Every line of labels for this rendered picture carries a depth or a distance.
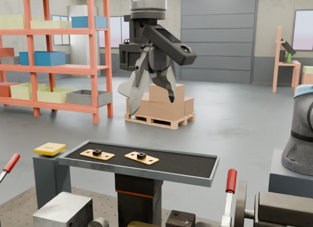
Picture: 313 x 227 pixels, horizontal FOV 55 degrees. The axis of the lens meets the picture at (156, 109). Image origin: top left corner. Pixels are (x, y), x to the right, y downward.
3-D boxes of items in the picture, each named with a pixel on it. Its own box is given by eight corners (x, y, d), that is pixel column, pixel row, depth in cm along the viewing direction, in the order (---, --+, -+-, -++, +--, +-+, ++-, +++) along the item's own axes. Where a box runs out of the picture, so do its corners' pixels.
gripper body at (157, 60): (140, 69, 70) (140, 15, 67) (172, 71, 65) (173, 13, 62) (118, 72, 64) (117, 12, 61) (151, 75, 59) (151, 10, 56)
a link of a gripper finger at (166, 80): (161, 91, 75) (148, 63, 69) (182, 94, 72) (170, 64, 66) (155, 100, 73) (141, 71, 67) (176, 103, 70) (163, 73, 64)
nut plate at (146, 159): (123, 156, 75) (123, 152, 74) (134, 152, 77) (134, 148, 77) (149, 165, 69) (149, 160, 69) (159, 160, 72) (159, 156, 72)
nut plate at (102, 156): (79, 155, 76) (78, 150, 75) (89, 150, 79) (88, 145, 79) (106, 161, 72) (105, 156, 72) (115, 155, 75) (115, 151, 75)
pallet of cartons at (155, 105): (119, 123, 533) (118, 83, 517) (141, 111, 614) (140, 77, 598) (183, 130, 488) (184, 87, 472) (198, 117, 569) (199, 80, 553)
